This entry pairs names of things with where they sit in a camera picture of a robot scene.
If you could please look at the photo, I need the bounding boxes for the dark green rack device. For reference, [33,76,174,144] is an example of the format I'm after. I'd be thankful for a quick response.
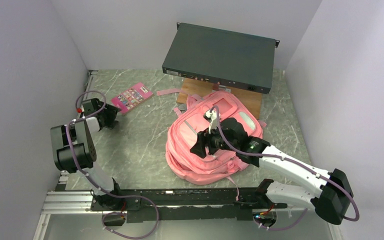
[162,22,279,94]

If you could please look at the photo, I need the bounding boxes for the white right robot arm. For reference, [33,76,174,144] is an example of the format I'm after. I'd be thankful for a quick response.
[190,118,360,225]

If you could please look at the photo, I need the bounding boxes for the grey metal bracket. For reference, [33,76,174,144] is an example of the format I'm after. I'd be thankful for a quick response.
[212,84,232,93]

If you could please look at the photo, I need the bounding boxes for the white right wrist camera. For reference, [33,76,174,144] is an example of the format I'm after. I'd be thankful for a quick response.
[203,108,218,134]

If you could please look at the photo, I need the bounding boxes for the silver side rail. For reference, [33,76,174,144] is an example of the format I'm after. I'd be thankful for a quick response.
[50,70,100,180]

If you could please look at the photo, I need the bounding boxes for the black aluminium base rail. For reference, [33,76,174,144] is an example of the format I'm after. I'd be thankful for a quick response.
[41,187,292,223]

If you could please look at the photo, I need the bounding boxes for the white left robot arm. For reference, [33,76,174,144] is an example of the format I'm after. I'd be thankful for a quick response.
[50,98,124,210]

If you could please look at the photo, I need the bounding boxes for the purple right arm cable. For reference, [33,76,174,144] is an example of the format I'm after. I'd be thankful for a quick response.
[208,105,360,232]

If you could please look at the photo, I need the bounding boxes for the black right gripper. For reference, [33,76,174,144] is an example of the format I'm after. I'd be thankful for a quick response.
[190,121,239,158]

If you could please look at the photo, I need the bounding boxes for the pink sticker card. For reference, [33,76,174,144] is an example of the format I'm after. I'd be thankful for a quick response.
[111,82,154,115]

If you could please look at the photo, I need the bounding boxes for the pink student backpack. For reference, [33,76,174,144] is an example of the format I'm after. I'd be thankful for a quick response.
[165,91,266,185]

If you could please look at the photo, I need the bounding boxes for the wooden support block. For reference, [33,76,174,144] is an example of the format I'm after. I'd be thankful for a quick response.
[176,78,263,120]

